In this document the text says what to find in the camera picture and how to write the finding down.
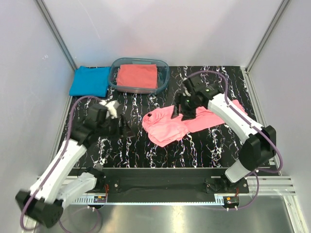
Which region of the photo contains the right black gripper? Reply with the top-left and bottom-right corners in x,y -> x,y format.
171,93 -> 201,122

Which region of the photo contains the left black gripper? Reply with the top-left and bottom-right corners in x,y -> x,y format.
98,114 -> 135,140

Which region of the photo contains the pink t shirt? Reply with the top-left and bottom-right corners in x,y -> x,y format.
142,99 -> 249,148

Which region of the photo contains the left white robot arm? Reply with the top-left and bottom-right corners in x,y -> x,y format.
15,100 -> 133,228

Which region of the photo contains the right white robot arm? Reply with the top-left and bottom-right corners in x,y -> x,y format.
172,76 -> 276,193

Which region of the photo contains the black marble pattern mat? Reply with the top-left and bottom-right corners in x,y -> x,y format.
75,66 -> 255,168

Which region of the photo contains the clear blue plastic bin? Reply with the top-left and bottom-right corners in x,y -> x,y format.
108,57 -> 170,95

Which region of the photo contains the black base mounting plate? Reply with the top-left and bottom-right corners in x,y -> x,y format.
103,168 -> 249,204

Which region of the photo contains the folded coral red t shirt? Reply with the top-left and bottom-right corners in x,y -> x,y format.
116,64 -> 157,89

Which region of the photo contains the folded blue t shirt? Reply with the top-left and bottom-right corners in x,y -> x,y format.
69,66 -> 110,98

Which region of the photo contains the left small connector board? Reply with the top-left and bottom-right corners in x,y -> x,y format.
94,196 -> 107,204

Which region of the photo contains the small connector board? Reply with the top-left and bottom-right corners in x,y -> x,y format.
94,196 -> 107,204
224,196 -> 240,206

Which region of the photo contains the right small connector board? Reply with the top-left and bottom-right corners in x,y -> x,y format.
224,196 -> 240,206

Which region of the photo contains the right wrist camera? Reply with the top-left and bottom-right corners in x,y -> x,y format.
182,78 -> 193,97

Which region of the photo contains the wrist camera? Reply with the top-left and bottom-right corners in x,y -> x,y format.
99,100 -> 120,119
182,78 -> 193,97

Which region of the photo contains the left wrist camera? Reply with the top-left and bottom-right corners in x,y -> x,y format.
99,100 -> 120,119

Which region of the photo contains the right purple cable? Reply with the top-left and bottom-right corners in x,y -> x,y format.
184,70 -> 284,211

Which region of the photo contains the purple cable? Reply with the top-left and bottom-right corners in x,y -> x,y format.
19,96 -> 103,231
184,70 -> 284,211

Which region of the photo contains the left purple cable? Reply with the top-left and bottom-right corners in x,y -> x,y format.
19,96 -> 103,231

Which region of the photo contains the aluminium rail front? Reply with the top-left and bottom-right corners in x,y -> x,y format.
55,177 -> 295,208

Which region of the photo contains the right aluminium frame post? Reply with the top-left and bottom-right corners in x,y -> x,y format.
245,0 -> 291,73

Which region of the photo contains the aluminium frame post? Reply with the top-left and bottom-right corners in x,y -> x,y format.
245,0 -> 291,73
34,0 -> 77,71

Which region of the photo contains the left aluminium frame post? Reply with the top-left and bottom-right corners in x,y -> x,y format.
34,0 -> 77,71

